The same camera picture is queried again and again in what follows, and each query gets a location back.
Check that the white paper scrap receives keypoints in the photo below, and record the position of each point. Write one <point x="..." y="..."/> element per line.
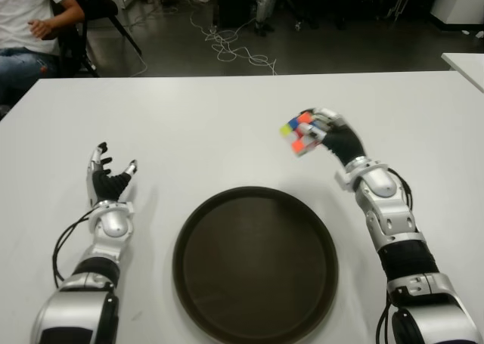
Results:
<point x="479" y="34"/>

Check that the dark round plate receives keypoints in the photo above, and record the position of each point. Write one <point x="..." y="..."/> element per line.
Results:
<point x="255" y="268"/>

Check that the black office chair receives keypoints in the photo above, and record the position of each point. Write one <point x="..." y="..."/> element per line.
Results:
<point x="94" y="5"/>

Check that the folded metal stand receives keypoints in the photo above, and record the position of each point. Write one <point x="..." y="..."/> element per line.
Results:
<point x="397" y="7"/>

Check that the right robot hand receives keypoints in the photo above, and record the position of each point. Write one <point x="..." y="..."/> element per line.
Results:
<point x="344" y="140"/>

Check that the white side table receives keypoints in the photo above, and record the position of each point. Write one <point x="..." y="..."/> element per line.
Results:
<point x="469" y="66"/>

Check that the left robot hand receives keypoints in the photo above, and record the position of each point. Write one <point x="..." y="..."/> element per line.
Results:
<point x="106" y="183"/>

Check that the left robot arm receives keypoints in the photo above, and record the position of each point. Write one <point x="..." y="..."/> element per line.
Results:
<point x="113" y="223"/>

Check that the black cabinet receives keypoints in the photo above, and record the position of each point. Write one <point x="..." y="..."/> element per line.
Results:
<point x="234" y="4"/>

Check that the silver humanoid robot legs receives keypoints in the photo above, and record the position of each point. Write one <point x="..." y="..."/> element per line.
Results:
<point x="263" y="5"/>

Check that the person in white shirt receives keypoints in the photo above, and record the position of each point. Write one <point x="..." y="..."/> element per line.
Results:
<point x="22" y="11"/>

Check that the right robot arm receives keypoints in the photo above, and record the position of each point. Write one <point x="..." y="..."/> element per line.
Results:
<point x="393" y="219"/>

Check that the multicoloured Rubik's cube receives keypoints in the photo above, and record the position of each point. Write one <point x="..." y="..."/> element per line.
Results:
<point x="293" y="132"/>

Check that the black furniture legs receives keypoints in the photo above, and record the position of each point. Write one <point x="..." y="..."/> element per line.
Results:
<point x="302" y="19"/>

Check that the large white cabinet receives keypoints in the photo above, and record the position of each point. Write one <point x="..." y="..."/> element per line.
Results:
<point x="461" y="0"/>

